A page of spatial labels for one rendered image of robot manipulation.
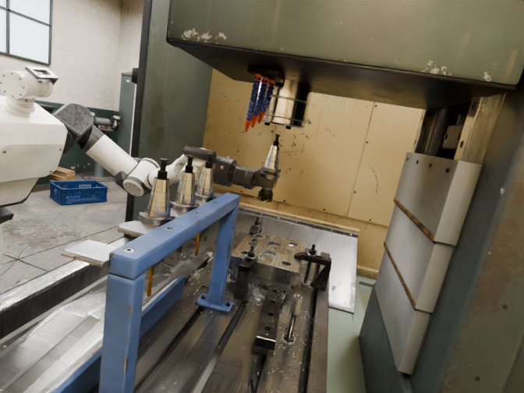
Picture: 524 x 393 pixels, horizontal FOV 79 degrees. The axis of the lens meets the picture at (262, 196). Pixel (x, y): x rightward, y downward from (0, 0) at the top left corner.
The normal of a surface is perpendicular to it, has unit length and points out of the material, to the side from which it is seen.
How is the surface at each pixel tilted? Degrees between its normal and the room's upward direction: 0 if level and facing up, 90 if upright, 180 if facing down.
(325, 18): 90
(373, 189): 90
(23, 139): 69
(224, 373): 0
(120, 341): 90
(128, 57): 90
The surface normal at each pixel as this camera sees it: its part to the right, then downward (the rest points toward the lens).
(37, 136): 0.96, -0.15
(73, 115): 0.73, -0.39
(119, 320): -0.22, 0.18
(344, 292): 0.07, -0.80
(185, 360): 0.18, -0.96
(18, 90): 0.01, 0.33
